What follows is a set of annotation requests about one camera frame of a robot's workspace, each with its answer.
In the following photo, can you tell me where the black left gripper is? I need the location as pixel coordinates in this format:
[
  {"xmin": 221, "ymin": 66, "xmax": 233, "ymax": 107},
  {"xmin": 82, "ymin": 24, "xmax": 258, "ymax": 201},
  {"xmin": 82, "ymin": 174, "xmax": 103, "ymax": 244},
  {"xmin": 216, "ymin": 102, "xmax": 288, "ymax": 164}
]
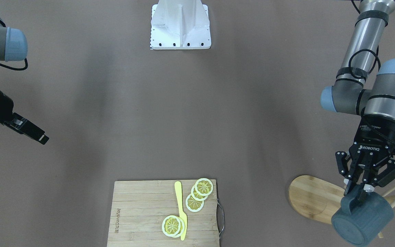
[{"xmin": 335, "ymin": 115, "xmax": 395, "ymax": 203}]

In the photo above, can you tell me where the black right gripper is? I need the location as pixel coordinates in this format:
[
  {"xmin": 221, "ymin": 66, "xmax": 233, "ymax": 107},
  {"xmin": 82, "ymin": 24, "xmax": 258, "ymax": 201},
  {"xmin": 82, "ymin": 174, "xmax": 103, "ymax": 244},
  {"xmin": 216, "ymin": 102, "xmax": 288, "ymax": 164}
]
[{"xmin": 0, "ymin": 90, "xmax": 50, "ymax": 144}]

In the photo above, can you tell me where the blue cup yellow inside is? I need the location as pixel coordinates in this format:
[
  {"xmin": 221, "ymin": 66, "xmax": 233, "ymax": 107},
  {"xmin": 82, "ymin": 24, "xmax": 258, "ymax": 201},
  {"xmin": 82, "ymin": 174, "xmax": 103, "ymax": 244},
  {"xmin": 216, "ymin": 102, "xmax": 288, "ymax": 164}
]
[{"xmin": 331, "ymin": 185, "xmax": 394, "ymax": 247}]

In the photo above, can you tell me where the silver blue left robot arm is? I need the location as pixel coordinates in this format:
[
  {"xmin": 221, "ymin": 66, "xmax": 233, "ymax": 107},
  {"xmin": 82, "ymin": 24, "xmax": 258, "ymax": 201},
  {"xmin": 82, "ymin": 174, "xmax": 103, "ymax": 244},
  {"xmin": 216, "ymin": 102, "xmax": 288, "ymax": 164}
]
[{"xmin": 320, "ymin": 0, "xmax": 395, "ymax": 202}]

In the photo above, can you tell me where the wooden cup storage rack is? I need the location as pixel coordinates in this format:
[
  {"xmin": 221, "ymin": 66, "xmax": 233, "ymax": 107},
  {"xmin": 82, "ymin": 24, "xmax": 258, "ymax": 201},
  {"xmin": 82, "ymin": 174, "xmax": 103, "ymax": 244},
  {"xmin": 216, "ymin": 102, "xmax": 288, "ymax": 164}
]
[{"xmin": 288, "ymin": 175, "xmax": 395, "ymax": 224}]

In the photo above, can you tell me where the wooden cutting board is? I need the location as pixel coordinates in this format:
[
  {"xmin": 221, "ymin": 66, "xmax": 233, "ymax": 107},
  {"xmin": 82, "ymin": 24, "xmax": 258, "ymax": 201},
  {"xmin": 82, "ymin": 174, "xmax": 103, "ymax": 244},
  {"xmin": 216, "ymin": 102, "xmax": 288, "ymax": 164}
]
[{"xmin": 107, "ymin": 179, "xmax": 225, "ymax": 247}]

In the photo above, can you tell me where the yellow plastic knife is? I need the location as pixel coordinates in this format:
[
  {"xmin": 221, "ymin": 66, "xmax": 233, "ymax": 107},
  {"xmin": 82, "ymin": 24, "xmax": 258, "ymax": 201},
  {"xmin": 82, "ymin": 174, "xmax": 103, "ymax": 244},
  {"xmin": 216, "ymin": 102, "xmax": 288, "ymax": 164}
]
[{"xmin": 174, "ymin": 181, "xmax": 188, "ymax": 241}]

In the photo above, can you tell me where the lemon slice middle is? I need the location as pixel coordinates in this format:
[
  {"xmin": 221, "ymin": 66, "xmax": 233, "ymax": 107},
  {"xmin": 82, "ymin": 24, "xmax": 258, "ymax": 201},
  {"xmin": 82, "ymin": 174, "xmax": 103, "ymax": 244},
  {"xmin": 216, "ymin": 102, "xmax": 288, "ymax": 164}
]
[{"xmin": 191, "ymin": 185, "xmax": 208, "ymax": 201}]

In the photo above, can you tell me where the lemon slice on knife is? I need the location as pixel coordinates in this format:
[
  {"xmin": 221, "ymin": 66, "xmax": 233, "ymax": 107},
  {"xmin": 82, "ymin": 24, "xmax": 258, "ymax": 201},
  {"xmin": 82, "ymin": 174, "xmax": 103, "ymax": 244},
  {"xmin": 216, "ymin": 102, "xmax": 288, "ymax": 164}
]
[{"xmin": 161, "ymin": 215, "xmax": 180, "ymax": 237}]

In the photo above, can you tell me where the lemon slice under top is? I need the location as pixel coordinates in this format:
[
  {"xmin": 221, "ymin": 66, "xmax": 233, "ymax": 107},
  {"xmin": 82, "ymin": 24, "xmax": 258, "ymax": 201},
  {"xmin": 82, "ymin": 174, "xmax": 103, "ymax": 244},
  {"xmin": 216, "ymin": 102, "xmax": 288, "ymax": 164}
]
[{"xmin": 173, "ymin": 217, "xmax": 185, "ymax": 238}]

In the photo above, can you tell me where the white camera stand pillar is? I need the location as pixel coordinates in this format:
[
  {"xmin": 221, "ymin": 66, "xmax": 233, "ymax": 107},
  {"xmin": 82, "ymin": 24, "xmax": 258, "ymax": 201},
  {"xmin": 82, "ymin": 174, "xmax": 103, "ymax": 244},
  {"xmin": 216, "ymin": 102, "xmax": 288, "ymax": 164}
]
[{"xmin": 149, "ymin": 0, "xmax": 212, "ymax": 50}]

